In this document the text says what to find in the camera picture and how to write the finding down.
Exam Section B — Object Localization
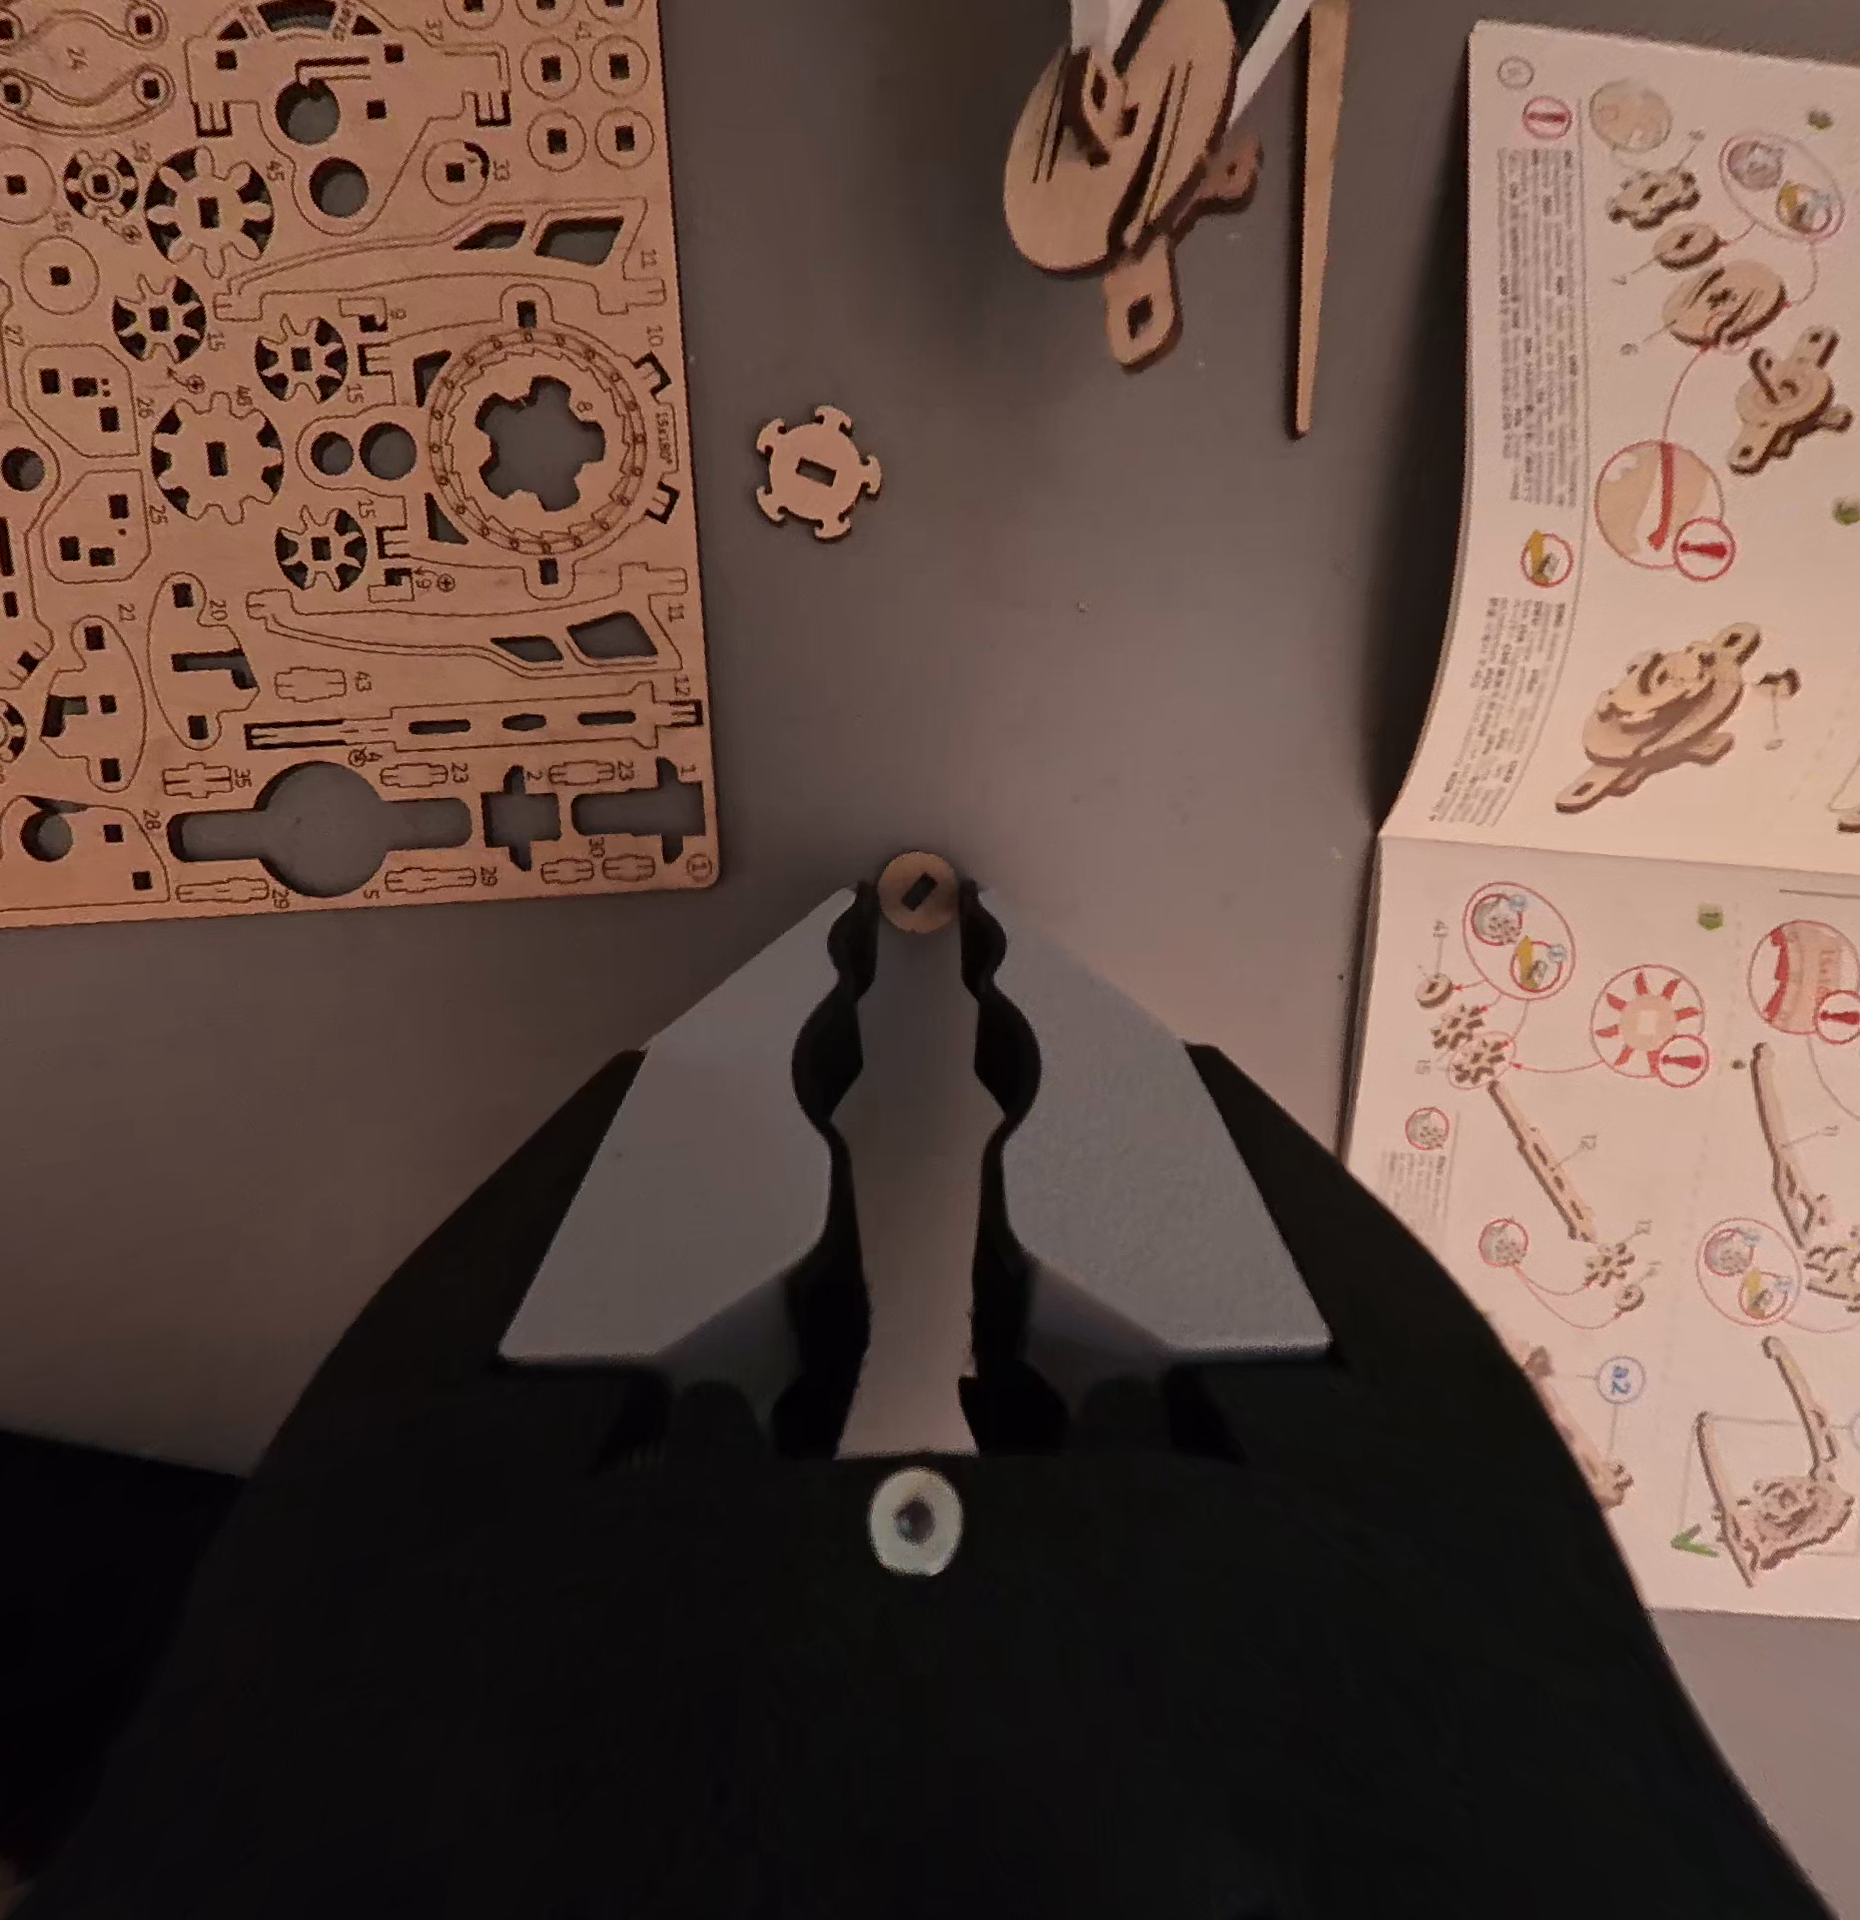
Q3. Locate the thin wooden stick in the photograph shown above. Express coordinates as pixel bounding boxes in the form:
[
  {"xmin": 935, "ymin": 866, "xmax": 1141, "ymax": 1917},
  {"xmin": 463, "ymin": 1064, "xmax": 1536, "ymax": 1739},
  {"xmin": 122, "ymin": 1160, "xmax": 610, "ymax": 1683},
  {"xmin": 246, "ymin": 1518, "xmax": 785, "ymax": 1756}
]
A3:
[{"xmin": 1287, "ymin": 0, "xmax": 1351, "ymax": 440}]

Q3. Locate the laser-cut wooden parts sheet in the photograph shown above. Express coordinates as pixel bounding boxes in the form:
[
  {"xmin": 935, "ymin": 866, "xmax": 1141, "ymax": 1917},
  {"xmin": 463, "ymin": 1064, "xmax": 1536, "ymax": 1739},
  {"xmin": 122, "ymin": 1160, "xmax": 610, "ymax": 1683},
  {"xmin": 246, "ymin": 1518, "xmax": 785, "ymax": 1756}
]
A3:
[{"xmin": 0, "ymin": 0, "xmax": 721, "ymax": 932}]

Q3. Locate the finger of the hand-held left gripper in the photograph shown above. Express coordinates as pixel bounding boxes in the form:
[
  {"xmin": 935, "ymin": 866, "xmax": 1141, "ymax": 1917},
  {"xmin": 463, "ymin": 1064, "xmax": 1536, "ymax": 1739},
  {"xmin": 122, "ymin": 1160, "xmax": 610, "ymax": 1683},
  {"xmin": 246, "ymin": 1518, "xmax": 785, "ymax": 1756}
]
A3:
[
  {"xmin": 1068, "ymin": 0, "xmax": 1173, "ymax": 78},
  {"xmin": 1202, "ymin": 0, "xmax": 1314, "ymax": 92}
]

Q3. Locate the wooden model assembly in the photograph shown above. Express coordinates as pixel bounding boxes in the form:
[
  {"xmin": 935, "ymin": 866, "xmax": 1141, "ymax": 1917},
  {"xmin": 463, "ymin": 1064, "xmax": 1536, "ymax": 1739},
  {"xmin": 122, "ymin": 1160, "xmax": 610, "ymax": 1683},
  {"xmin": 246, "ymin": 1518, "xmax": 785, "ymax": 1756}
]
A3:
[{"xmin": 1004, "ymin": 0, "xmax": 1266, "ymax": 374}]

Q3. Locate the small wooden gear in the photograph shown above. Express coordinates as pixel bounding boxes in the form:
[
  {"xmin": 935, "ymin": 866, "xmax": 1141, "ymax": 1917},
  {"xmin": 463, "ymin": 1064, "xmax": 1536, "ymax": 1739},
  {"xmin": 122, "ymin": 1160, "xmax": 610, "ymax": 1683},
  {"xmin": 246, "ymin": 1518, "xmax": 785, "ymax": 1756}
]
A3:
[{"xmin": 752, "ymin": 405, "xmax": 884, "ymax": 541}]

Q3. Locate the illustrated instruction booklet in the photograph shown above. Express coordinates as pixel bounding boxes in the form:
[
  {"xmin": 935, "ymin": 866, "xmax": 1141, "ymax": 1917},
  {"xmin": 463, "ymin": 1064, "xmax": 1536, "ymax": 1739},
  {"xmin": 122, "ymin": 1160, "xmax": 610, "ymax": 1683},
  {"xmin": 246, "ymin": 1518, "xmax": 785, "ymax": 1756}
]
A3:
[{"xmin": 1342, "ymin": 18, "xmax": 1860, "ymax": 1622}]

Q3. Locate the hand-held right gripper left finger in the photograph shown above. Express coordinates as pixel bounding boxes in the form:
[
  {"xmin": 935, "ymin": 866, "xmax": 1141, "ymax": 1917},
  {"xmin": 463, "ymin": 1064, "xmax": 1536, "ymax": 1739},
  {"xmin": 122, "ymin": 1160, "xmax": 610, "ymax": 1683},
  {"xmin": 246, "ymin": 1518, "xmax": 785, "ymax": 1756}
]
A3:
[{"xmin": 495, "ymin": 883, "xmax": 888, "ymax": 1457}]

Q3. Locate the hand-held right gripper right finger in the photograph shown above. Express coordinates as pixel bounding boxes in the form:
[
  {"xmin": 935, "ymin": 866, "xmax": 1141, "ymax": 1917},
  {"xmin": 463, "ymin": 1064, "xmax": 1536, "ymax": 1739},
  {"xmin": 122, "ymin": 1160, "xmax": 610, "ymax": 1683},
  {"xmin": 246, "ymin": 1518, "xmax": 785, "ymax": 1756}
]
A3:
[{"xmin": 952, "ymin": 883, "xmax": 1339, "ymax": 1457}]

